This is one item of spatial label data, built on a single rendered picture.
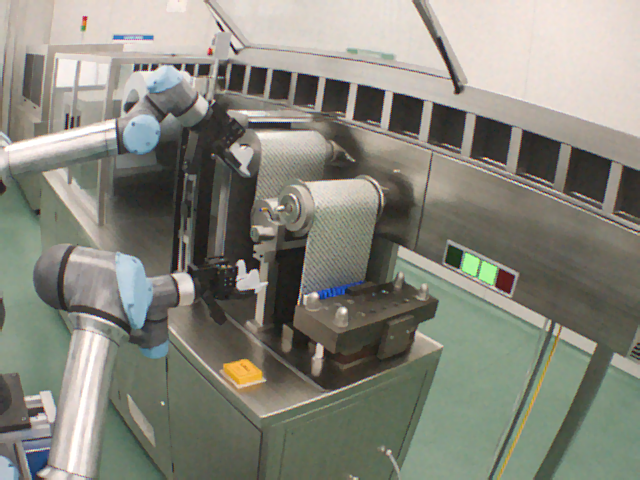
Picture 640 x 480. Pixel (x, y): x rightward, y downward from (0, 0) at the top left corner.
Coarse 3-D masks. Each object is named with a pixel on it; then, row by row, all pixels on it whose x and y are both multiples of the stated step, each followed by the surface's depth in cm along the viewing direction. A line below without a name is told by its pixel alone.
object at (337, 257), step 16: (368, 224) 156; (320, 240) 146; (336, 240) 150; (352, 240) 154; (368, 240) 158; (320, 256) 148; (336, 256) 152; (352, 256) 156; (368, 256) 161; (304, 272) 146; (320, 272) 150; (336, 272) 154; (352, 272) 159; (304, 288) 148; (320, 288) 152
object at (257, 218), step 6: (270, 198) 156; (276, 198) 156; (258, 204) 157; (264, 204) 155; (270, 204) 152; (276, 204) 153; (252, 210) 158; (258, 210) 157; (270, 210) 153; (252, 216) 159; (258, 216) 157; (264, 216) 155; (276, 216) 151; (252, 222) 159; (258, 222) 157; (264, 222) 155
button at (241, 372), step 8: (240, 360) 133; (224, 368) 129; (232, 368) 129; (240, 368) 129; (248, 368) 130; (256, 368) 130; (232, 376) 127; (240, 376) 126; (248, 376) 127; (256, 376) 128; (240, 384) 126
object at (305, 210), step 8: (288, 192) 144; (296, 192) 142; (304, 192) 141; (280, 200) 147; (304, 200) 140; (304, 208) 140; (280, 216) 148; (304, 216) 141; (288, 224) 146; (296, 224) 143; (304, 224) 142
